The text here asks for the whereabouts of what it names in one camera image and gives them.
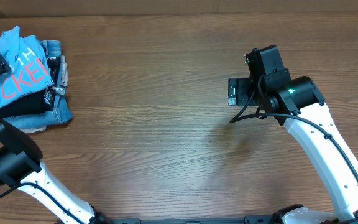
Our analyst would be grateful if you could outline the light blue printed t-shirt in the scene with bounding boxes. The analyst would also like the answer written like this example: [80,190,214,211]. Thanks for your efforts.
[0,26,53,108]

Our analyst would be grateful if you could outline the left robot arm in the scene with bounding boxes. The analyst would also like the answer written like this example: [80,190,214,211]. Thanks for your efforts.
[0,118,110,224]

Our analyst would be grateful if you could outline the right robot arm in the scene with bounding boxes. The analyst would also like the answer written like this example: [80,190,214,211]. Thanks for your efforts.
[228,75,358,223]

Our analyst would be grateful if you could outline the folded black printed garment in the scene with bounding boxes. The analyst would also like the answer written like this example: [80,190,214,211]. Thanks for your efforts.
[44,55,68,109]

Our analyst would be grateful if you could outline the folded blue jeans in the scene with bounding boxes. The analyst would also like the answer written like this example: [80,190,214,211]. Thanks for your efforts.
[4,40,73,130]

